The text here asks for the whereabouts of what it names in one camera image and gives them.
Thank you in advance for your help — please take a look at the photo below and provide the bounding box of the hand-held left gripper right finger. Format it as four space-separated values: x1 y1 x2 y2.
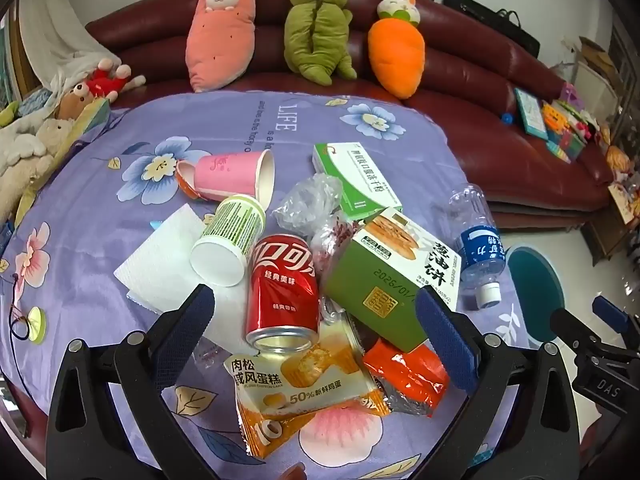
400 285 583 480

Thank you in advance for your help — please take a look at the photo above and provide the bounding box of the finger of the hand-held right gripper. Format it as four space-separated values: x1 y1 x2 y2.
592 296 632 335
550 307 608 361

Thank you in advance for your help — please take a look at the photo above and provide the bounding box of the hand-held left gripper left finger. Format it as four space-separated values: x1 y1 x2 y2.
46 284 221 480

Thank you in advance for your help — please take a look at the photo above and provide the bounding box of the orange foil snack wrapper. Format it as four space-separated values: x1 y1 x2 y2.
361 337 451 418

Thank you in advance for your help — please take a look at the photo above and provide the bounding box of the teal trash bin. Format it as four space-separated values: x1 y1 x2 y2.
505 245 566 348

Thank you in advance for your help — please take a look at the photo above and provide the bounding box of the red soda can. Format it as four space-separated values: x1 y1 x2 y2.
244 233 321 353

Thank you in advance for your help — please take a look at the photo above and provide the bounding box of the green and white cup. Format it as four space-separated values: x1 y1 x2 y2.
190 194 267 288

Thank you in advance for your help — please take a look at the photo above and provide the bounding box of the egg-shaped plastic shell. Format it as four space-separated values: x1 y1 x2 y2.
175 158 206 201

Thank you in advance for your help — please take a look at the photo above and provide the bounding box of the pink paper cup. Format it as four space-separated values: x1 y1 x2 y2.
192 150 277 209

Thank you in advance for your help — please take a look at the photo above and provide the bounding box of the white paper tissue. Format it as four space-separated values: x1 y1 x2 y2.
113 203 251 346

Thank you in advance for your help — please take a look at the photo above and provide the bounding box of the wooden side table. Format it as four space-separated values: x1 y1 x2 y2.
580 180 640 266

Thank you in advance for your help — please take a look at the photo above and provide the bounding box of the green pancake food box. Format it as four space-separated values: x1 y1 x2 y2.
322 207 463 353

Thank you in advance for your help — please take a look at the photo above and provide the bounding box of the clear plastic water bottle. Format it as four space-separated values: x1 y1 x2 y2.
447 184 508 308

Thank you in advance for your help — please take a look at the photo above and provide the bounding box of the yellow cake wrapper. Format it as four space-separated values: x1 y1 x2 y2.
223 320 393 458

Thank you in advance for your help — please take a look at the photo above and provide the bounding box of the clear plastic bag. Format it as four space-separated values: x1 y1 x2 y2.
272 172 346 236

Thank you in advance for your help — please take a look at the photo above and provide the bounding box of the green and white medicine box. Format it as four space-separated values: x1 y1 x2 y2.
312 142 403 221

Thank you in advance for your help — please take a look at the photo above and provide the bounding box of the stack of colourful toys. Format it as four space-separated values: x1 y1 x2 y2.
542 82 608 163

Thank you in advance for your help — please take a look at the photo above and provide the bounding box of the teal picture book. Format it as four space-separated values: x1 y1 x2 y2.
514 87 548 140

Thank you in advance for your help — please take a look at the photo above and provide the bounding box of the colourful striped cloth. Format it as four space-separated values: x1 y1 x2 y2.
12 97 111 231

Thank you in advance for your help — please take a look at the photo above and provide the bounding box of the purple floral tablecloth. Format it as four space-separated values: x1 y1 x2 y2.
0 91 531 480

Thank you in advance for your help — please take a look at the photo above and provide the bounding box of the cream plush toy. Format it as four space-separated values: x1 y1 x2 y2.
0 117 73 216

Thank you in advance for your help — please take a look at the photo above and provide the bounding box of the brown teddy bear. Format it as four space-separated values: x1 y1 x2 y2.
55 82 96 121

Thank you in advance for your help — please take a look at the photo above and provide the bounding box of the cardboard box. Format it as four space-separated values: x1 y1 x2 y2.
570 35 621 111

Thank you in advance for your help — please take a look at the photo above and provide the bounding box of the red dressed plush doll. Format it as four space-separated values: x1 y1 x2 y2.
82 57 147 103

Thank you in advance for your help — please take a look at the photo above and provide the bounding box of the dark red leather sofa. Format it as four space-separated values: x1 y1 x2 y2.
85 0 621 231

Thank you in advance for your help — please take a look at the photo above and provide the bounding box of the pink rabbit plush pillow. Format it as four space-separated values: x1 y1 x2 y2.
185 0 260 93

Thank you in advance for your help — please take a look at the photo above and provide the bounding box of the orange carrot plush toy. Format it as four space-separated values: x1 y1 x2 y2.
367 0 427 100

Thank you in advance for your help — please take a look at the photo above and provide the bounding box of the green plush toy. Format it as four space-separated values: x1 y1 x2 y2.
284 0 358 87

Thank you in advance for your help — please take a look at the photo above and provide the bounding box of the black bag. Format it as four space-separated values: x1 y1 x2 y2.
442 0 541 58

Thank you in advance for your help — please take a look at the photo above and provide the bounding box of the white cloth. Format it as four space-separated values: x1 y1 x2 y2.
17 0 118 91

